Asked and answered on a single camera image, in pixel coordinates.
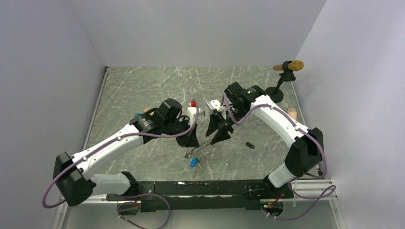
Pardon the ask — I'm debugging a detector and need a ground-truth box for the blue plastic key tag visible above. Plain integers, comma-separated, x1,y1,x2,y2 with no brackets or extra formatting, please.
190,157,199,168

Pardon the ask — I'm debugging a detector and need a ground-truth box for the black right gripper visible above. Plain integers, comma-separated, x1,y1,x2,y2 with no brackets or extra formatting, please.
205,105,248,145

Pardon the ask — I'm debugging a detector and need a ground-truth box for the small black cylinder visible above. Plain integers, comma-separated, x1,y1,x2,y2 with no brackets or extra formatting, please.
245,142,255,149

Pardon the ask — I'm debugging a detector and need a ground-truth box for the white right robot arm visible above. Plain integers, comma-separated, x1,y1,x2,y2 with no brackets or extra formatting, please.
206,82,324,198

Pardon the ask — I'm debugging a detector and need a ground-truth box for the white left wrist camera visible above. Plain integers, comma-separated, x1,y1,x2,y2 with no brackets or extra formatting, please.
185,100,201,125

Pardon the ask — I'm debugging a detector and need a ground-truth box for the large ring of keys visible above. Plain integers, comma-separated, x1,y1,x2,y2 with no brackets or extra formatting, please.
184,140,213,159

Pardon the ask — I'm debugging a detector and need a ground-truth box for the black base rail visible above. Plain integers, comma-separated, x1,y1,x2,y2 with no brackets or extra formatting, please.
107,179,295,216

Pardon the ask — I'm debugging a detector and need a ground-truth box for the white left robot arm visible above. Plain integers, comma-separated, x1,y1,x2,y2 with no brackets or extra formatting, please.
53,98,205,207

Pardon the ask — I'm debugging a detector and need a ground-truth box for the pink microphone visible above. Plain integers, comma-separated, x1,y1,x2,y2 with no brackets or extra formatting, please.
288,108,298,120

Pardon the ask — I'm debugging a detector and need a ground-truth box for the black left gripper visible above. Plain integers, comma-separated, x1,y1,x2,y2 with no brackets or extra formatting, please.
163,116,200,148

